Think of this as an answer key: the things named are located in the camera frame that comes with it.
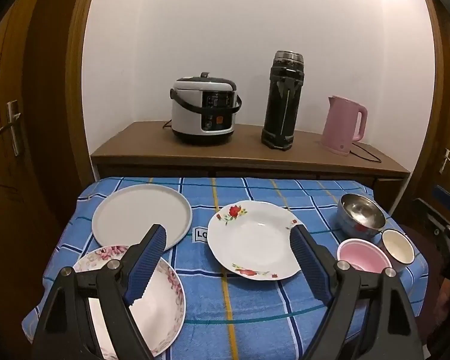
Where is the grey round plate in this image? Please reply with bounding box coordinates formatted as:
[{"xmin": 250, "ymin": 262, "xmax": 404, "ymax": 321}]
[{"xmin": 92, "ymin": 184, "xmax": 193, "ymax": 252}]

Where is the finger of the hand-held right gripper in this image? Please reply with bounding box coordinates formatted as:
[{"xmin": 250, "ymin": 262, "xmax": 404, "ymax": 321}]
[
  {"xmin": 412, "ymin": 198, "xmax": 450, "ymax": 241},
  {"xmin": 432, "ymin": 185, "xmax": 450, "ymax": 218}
]

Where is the brown wooden cabinet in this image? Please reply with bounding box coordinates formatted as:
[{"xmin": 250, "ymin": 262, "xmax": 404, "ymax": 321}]
[{"xmin": 91, "ymin": 121, "xmax": 411, "ymax": 211}]

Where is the blue checked tablecloth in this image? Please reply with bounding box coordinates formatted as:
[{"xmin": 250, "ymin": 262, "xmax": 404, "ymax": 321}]
[{"xmin": 21, "ymin": 176, "xmax": 430, "ymax": 360}]

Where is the black kettle cable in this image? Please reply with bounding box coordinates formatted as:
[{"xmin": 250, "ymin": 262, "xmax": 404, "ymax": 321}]
[{"xmin": 350, "ymin": 142, "xmax": 382, "ymax": 164}]

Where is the stainless steel bowl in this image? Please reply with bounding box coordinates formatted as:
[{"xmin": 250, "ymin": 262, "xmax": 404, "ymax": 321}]
[{"xmin": 336, "ymin": 193, "xmax": 387, "ymax": 239}]

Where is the white plate with pink flowers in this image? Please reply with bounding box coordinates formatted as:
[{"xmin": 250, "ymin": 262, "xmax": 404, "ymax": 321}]
[{"xmin": 73, "ymin": 245, "xmax": 187, "ymax": 360}]

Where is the white enamel cup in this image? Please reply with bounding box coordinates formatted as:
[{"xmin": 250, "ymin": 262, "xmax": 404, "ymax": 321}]
[{"xmin": 380, "ymin": 229, "xmax": 415, "ymax": 272}]

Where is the black thermos flask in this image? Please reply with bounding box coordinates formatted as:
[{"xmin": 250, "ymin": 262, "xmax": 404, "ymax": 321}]
[{"xmin": 261, "ymin": 50, "xmax": 305, "ymax": 151}]

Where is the white and black rice cooker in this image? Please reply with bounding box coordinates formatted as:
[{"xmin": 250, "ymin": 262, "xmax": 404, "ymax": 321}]
[{"xmin": 170, "ymin": 72, "xmax": 243, "ymax": 145}]

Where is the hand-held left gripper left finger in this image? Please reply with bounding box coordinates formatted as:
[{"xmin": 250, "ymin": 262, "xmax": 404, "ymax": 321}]
[{"xmin": 32, "ymin": 224, "xmax": 167, "ymax": 360}]

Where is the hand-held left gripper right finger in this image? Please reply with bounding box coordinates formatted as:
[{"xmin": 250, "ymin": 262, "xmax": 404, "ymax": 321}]
[{"xmin": 289, "ymin": 224, "xmax": 424, "ymax": 360}]

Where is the pink electric kettle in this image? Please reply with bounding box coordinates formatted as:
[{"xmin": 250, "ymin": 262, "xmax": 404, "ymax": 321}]
[{"xmin": 321, "ymin": 95, "xmax": 368, "ymax": 157}]

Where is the white plate with red flowers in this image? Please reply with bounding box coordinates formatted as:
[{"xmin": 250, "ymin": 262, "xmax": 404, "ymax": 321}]
[{"xmin": 207, "ymin": 200, "xmax": 304, "ymax": 281}]

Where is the pink bowl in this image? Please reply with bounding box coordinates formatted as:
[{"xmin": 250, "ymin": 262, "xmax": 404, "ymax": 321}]
[{"xmin": 337, "ymin": 238, "xmax": 392, "ymax": 275}]

